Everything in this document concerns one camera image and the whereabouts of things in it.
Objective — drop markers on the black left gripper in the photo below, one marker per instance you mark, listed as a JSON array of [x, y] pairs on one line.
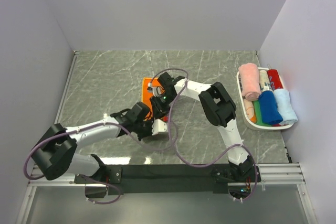
[[149, 133]]

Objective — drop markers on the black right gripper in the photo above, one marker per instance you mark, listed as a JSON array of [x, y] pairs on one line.
[[158, 109]]

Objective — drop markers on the grey orange giraffe towel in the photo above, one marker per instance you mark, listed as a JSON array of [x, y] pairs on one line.
[[146, 95]]

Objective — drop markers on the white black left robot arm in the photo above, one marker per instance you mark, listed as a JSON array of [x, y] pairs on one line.
[[56, 153]]

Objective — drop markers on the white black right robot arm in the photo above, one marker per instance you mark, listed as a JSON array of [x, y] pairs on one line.
[[220, 111]]

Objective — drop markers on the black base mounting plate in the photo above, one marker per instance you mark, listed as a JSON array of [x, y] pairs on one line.
[[171, 178]]

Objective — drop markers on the pink rolled towel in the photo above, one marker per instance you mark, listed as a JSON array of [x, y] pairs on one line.
[[249, 75]]

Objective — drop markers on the white towel basket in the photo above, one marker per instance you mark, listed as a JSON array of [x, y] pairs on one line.
[[255, 126]]

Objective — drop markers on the green rolled towel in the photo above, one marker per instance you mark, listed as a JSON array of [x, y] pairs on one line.
[[258, 114]]

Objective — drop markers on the cream patterned rolled towel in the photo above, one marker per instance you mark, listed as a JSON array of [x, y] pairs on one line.
[[264, 81]]

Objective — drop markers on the dark blue rolled towel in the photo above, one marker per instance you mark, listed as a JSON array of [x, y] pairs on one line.
[[269, 109]]

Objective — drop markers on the red rolled towel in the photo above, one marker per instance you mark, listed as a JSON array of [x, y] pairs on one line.
[[274, 79]]

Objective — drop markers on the light blue rolled towel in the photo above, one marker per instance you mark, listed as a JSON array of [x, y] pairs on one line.
[[284, 106]]

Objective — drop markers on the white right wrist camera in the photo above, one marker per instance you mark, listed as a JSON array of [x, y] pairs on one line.
[[155, 90]]

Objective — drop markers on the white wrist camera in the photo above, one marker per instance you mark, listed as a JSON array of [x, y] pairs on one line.
[[155, 90], [159, 127]]

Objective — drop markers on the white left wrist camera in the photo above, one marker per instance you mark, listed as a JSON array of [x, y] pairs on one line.
[[159, 127]]

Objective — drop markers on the aluminium frame rail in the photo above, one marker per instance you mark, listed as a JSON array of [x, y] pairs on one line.
[[271, 174]]

